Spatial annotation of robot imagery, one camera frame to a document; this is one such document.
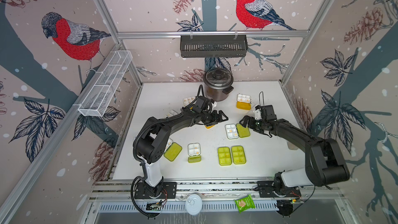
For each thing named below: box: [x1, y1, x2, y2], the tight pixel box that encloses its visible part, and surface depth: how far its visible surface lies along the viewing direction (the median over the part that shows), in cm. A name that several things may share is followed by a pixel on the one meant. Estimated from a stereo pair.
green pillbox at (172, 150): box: [163, 137, 183, 162], surface depth 88 cm
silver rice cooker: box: [203, 67, 235, 102], surface depth 100 cm
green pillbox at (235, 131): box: [224, 122, 251, 140], surface depth 94 cm
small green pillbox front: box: [187, 142, 202, 164], surface depth 87 cm
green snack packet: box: [234, 193, 256, 214], surface depth 71 cm
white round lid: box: [185, 193, 203, 216], surface depth 67 cm
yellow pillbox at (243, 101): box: [236, 93, 252, 111], surface depth 110 cm
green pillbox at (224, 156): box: [217, 146, 233, 166], surface depth 85 cm
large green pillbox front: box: [231, 145, 247, 165], surface depth 86 cm
